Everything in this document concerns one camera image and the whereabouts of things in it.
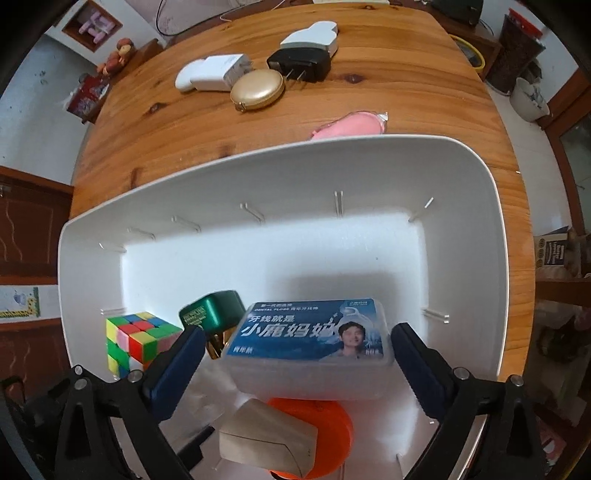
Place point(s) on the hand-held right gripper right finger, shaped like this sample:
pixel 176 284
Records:
pixel 415 369

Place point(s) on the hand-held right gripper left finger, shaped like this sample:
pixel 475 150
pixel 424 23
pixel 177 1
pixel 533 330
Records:
pixel 178 369

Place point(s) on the colourful puzzle cube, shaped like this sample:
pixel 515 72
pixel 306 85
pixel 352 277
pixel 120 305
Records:
pixel 138 341

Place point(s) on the green bottle with gold cap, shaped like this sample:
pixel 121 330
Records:
pixel 212 311

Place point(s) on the orange round container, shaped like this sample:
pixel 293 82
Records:
pixel 332 429

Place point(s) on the beige wooden block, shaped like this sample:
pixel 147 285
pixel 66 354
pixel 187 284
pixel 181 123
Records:
pixel 263 438

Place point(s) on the blue label plastic box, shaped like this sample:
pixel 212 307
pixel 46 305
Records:
pixel 300 337

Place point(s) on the white plastic tray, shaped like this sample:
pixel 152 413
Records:
pixel 300 240

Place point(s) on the pink plastic dispenser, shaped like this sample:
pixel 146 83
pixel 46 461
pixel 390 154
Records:
pixel 351 125

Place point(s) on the white round puck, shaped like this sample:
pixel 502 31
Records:
pixel 184 79

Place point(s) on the gold round compact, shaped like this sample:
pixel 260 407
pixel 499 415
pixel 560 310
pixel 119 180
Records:
pixel 257 90

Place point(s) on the white plug charger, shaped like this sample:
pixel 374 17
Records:
pixel 214 71

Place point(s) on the black plug charger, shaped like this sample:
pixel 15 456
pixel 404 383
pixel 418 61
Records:
pixel 295 62

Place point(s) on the white bottle-shaped board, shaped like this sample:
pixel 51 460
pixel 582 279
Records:
pixel 314 34

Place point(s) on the printed cardboard box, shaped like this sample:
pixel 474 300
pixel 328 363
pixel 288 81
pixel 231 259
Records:
pixel 554 254

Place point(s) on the brown wooden door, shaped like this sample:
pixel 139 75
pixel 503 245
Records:
pixel 27 221

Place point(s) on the wooden glass door cabinet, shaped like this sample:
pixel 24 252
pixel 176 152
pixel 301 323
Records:
pixel 575 138

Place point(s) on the red tissue box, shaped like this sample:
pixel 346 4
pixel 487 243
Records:
pixel 87 99

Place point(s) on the white bucket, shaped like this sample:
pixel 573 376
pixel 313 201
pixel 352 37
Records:
pixel 528 101

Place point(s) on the wooden drawer cabinet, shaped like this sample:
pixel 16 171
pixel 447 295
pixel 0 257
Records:
pixel 147 53

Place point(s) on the yellow rimmed bin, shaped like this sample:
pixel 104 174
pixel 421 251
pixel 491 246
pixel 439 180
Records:
pixel 471 55

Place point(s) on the monkey plush toy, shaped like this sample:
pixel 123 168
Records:
pixel 117 55

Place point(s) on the brown patterned tall tube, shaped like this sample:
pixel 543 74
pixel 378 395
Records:
pixel 515 50

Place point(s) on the dark green air fryer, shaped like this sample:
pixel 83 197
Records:
pixel 457 9

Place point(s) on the children's wall sticker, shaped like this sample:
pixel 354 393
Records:
pixel 18 304

